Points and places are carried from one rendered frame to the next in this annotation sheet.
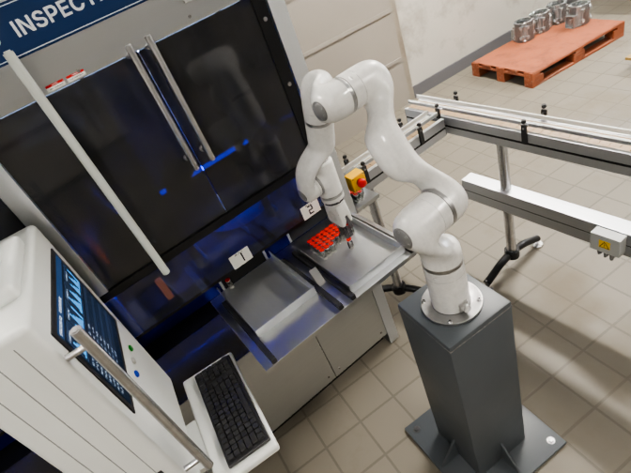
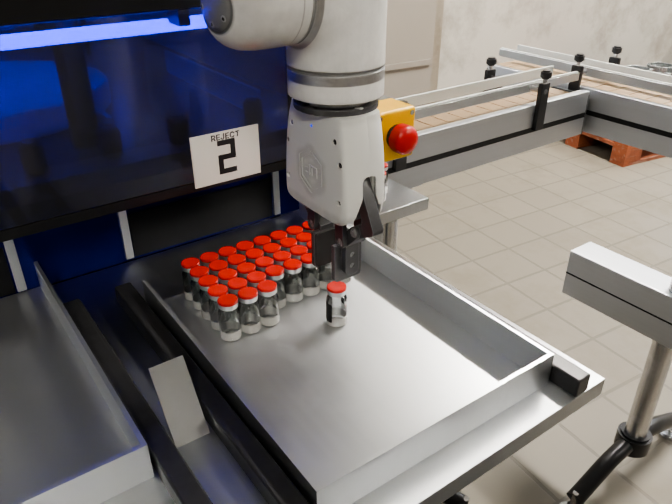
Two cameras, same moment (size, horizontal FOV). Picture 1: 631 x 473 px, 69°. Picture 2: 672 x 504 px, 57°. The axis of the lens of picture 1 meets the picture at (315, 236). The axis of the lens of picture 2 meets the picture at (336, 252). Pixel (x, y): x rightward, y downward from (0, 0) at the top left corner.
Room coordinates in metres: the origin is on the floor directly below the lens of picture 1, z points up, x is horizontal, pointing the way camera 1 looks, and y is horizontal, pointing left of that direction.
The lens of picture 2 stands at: (0.87, 0.02, 1.27)
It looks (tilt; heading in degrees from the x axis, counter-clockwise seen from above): 29 degrees down; 346
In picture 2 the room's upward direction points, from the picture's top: straight up
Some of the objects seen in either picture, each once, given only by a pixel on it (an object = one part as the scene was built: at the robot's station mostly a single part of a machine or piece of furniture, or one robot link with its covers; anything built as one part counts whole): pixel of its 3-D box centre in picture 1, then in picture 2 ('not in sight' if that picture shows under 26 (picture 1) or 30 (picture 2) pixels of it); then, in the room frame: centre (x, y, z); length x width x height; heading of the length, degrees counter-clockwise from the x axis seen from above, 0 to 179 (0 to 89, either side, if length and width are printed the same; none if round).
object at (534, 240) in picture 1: (512, 257); (629, 451); (1.77, -0.97, 0.07); 0.50 x 0.08 x 0.14; 112
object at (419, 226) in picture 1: (427, 236); not in sight; (0.96, -0.29, 1.16); 0.19 x 0.12 x 0.24; 115
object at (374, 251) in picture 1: (349, 250); (329, 328); (1.37, -0.10, 0.90); 0.34 x 0.26 x 0.04; 21
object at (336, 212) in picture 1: (337, 208); (335, 149); (1.40, -0.11, 1.08); 0.10 x 0.07 x 0.11; 21
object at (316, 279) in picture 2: (335, 240); (284, 284); (1.45, -0.07, 0.90); 0.18 x 0.02 x 0.05; 111
